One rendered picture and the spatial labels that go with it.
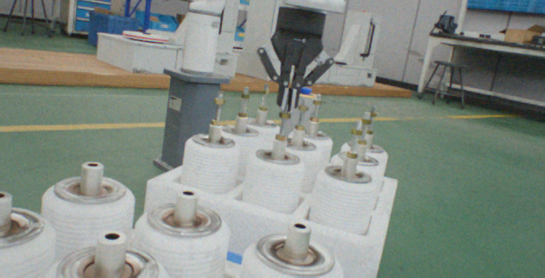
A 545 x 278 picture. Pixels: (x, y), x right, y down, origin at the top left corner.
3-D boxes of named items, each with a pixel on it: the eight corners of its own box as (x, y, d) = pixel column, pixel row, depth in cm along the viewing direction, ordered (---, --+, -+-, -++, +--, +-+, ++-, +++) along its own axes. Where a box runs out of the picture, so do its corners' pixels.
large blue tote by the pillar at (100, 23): (84, 42, 523) (87, 10, 516) (116, 45, 554) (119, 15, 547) (105, 48, 491) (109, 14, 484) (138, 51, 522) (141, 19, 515)
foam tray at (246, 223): (135, 276, 78) (146, 180, 74) (227, 207, 115) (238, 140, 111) (356, 357, 67) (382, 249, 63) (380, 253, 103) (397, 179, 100)
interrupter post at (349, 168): (357, 178, 71) (361, 158, 71) (350, 181, 70) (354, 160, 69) (344, 173, 73) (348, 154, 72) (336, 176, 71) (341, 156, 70)
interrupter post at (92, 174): (74, 193, 48) (75, 164, 48) (89, 187, 51) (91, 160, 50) (92, 198, 48) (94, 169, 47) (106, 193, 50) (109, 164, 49)
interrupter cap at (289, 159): (309, 164, 75) (310, 160, 74) (276, 168, 69) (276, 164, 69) (278, 151, 80) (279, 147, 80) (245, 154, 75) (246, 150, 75)
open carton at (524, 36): (511, 45, 509) (516, 25, 505) (545, 49, 476) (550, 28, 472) (495, 41, 494) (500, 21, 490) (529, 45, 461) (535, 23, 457)
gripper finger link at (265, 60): (259, 44, 71) (281, 74, 73) (251, 51, 71) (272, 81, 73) (262, 45, 69) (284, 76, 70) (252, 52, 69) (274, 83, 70)
